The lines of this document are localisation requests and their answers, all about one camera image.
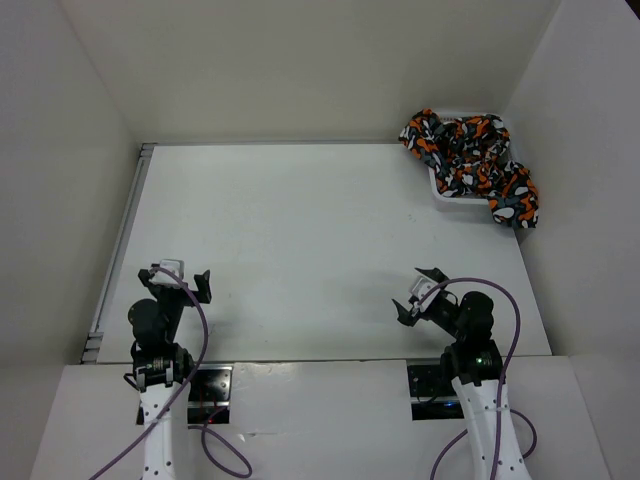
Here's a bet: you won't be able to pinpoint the white perforated plastic basket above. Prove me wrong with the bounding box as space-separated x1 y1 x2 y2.
428 110 515 223

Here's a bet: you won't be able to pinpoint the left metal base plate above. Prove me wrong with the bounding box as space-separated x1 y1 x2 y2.
123 364 233 426

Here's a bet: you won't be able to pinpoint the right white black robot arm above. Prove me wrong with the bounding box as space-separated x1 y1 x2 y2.
394 268 537 479

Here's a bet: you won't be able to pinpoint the orange camouflage shorts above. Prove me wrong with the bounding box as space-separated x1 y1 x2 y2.
398 109 539 229

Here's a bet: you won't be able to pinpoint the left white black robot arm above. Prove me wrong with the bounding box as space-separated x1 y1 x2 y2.
128 259 211 479

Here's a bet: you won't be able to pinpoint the metal base plate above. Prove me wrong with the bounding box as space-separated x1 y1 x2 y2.
406 360 494 421
123 364 233 426

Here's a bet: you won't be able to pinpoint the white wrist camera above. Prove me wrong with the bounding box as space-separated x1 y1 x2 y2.
409 275 437 305
150 259 185 288

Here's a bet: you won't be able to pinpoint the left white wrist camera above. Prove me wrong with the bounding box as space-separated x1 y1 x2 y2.
150 259 185 288

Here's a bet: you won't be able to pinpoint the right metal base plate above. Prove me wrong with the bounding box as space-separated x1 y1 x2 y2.
406 360 494 421

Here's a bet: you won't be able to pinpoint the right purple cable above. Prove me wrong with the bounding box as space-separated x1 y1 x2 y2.
418 277 539 480

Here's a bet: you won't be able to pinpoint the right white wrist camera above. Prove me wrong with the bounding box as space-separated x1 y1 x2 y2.
409 275 437 305

